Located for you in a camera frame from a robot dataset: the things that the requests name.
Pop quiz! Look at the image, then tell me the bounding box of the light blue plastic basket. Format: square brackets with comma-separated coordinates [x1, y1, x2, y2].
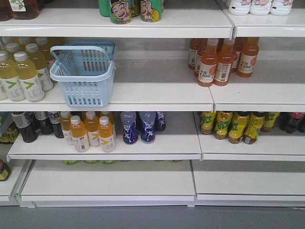
[50, 41, 116, 108]

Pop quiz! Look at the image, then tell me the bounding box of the blue sports drink bottle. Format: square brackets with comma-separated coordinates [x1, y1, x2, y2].
[140, 111, 156, 144]
[120, 111, 138, 145]
[155, 111, 166, 132]

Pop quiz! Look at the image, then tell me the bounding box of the white metal shelf unit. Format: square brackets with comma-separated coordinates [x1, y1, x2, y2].
[0, 0, 305, 208]

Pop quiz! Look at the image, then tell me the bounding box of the orange juice bottle white label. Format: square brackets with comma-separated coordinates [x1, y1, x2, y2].
[99, 116, 115, 153]
[70, 115, 89, 153]
[85, 111, 100, 147]
[60, 111, 73, 146]

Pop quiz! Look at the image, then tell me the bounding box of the yellow lemon tea bottle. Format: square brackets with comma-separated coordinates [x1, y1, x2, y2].
[228, 111, 250, 144]
[213, 111, 233, 140]
[200, 111, 217, 135]
[243, 111, 264, 145]

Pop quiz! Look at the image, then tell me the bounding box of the orange C100 drink bottle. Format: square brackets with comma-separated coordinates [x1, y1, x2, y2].
[236, 37, 259, 78]
[197, 38, 218, 87]
[213, 38, 235, 86]

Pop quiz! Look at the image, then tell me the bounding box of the dark cola bottle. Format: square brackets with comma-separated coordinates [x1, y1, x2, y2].
[11, 111, 38, 143]
[47, 111, 64, 138]
[34, 111, 53, 135]

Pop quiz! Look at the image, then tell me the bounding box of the green cartoon drink can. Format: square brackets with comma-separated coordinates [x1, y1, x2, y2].
[140, 0, 164, 22]
[109, 0, 132, 24]

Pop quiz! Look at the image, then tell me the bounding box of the pale yellow drink bottle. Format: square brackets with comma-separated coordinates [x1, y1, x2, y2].
[26, 43, 53, 91]
[14, 52, 45, 102]
[0, 50, 25, 102]

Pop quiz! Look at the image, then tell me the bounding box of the white peach drink bottle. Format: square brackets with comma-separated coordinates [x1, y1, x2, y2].
[270, 0, 293, 16]
[228, 0, 251, 16]
[249, 0, 272, 16]

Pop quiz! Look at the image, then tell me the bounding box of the brown tea bottle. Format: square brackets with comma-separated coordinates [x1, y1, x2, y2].
[9, 0, 39, 20]

